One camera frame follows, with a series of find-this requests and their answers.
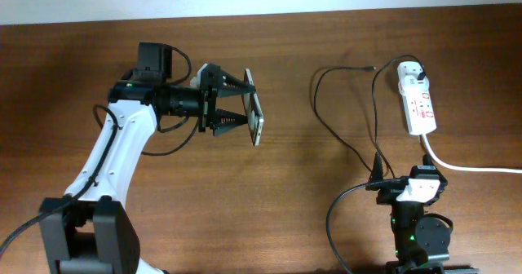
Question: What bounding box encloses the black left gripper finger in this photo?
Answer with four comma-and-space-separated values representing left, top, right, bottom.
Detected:
212, 109, 248, 137
218, 68, 256, 98

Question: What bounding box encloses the black smartphone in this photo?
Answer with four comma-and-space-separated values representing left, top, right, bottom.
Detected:
242, 91, 264, 147

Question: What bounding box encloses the white power strip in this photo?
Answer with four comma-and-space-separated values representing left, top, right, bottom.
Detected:
396, 60, 438, 136

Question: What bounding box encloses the black charger cable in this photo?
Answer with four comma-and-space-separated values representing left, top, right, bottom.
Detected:
312, 54, 427, 179

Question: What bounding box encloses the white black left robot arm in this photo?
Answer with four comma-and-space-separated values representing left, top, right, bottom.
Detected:
39, 64, 263, 274

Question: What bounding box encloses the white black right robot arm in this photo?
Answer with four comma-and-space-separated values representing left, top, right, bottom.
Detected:
366, 154, 480, 274

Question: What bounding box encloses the white charger plug adapter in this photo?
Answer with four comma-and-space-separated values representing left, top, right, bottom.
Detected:
397, 61, 430, 95

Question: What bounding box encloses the white power strip cord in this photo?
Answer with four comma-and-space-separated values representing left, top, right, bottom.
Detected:
418, 133, 522, 175

